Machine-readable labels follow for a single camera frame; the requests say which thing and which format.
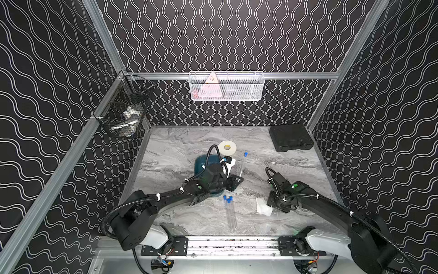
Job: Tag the black wire basket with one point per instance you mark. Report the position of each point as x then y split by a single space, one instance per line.
123 116

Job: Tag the clear wire basket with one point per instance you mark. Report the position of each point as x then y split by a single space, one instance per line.
235 85

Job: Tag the teal plastic tray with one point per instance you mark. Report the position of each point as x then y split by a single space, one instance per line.
198 169

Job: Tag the pink triangular card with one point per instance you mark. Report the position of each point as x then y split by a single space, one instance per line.
211 88

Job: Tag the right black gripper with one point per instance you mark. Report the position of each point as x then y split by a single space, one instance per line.
269 202

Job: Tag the white wipe cloth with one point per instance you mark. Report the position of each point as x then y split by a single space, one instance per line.
262 208

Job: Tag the blue capped test tube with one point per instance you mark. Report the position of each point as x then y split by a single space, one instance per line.
230 223
243 162
232 213

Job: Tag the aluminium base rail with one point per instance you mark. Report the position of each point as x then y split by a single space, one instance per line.
250 247

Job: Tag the black plastic case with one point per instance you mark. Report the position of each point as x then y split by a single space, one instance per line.
290 137

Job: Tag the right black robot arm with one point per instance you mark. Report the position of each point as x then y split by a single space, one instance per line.
365 238

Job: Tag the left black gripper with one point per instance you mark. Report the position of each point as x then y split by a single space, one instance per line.
229 181

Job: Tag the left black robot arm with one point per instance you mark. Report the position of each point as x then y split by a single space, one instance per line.
130 222

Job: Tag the white tape roll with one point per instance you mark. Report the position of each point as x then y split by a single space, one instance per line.
227 148

